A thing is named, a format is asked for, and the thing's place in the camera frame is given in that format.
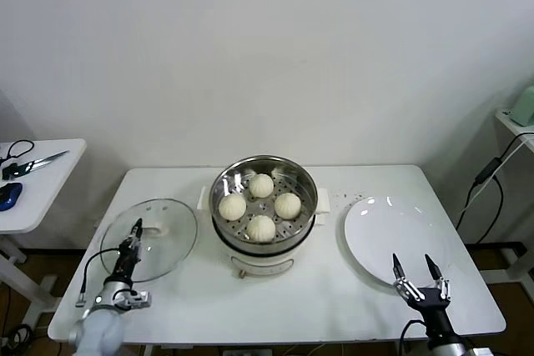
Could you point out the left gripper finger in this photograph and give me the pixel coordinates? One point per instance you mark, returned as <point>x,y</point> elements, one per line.
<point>134,233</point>
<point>139,243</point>

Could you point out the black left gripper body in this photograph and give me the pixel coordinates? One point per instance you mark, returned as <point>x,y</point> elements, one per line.
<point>124,266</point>

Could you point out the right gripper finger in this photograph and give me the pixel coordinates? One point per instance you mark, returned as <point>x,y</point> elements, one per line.
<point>404,283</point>
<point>439,281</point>

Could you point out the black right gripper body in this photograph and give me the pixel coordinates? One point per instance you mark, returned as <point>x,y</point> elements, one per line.
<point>434,306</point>

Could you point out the oval glass pot lid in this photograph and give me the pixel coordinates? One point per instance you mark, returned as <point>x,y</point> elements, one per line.
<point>175,239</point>

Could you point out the white steamed baozi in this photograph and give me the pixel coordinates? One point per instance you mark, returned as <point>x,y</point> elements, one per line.
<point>232,207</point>
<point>288,206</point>
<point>261,229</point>
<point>261,186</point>

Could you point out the silver-white left robot arm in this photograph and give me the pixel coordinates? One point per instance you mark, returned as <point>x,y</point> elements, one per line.
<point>100,331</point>

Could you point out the perforated steel steamer basket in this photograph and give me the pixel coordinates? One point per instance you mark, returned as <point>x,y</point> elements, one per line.
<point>221,189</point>

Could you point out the large white plate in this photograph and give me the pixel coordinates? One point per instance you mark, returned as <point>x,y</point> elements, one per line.
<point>375,231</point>

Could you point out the white side table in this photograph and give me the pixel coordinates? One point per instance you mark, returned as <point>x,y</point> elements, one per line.
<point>50,197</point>

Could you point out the white electric cooker base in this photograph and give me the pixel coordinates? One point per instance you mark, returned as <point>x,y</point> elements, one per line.
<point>263,264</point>

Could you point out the blue computer mouse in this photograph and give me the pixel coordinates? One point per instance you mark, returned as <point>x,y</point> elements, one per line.
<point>9,197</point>

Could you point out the white shelf stand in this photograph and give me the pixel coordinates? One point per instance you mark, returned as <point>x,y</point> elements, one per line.
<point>507,120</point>

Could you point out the pale green appliance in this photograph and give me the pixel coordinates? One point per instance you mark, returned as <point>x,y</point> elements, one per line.
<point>523,108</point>

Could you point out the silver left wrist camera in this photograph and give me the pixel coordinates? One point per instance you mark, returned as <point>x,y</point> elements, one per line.
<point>135,299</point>

